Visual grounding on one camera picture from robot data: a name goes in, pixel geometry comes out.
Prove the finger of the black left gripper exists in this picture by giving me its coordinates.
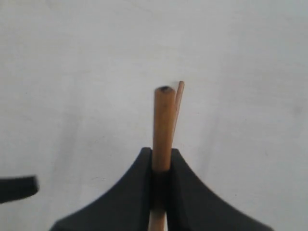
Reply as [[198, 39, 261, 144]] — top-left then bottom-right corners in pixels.
[[0, 176, 39, 204]]

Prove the light wooden chopstick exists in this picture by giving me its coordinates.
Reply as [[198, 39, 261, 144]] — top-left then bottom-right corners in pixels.
[[149, 86, 175, 231]]

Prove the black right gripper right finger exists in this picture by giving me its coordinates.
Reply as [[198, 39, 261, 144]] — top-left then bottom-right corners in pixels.
[[167, 149, 272, 231]]

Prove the brown wooden chopstick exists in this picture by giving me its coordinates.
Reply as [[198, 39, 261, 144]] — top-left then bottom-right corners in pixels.
[[172, 81, 185, 141]]

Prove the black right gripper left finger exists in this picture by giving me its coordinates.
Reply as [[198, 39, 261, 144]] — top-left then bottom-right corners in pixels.
[[51, 148, 152, 231]]

